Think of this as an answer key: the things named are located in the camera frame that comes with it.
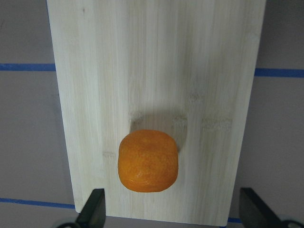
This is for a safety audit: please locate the orange fruit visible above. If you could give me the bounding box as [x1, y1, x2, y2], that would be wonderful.
[118, 130, 179, 192]

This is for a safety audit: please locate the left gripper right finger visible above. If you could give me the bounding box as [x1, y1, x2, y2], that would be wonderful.
[239, 188, 282, 228]

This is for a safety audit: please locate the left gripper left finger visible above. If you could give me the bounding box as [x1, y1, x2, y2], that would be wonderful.
[76, 189, 106, 228]

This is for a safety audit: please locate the wooden cutting board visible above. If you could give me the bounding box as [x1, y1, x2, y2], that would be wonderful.
[47, 0, 266, 227]

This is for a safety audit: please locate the brown paper table mat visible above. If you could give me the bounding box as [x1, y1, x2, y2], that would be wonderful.
[0, 0, 304, 228]

